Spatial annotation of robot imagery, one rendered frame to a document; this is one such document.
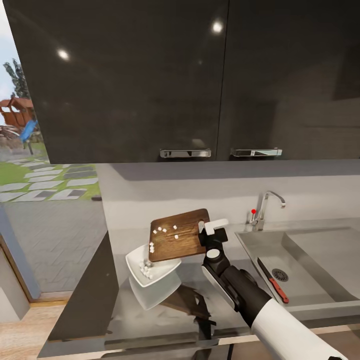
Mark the bowl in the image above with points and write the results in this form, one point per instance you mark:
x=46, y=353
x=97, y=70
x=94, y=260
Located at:
x=157, y=271

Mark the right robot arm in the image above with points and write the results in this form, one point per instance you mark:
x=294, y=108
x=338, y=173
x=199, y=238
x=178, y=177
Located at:
x=284, y=336

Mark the drop in sink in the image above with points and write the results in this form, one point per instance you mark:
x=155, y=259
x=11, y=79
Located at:
x=317, y=268

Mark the cabinet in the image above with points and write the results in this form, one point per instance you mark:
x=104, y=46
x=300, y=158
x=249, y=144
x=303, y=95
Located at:
x=156, y=81

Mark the parer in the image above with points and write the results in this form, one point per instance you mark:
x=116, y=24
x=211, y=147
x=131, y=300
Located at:
x=274, y=283

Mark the cutting board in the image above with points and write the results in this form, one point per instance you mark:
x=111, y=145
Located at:
x=176, y=236

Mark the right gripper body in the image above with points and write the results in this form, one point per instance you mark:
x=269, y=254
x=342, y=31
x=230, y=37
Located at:
x=219, y=235

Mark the fixed window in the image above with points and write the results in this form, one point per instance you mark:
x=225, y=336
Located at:
x=52, y=217

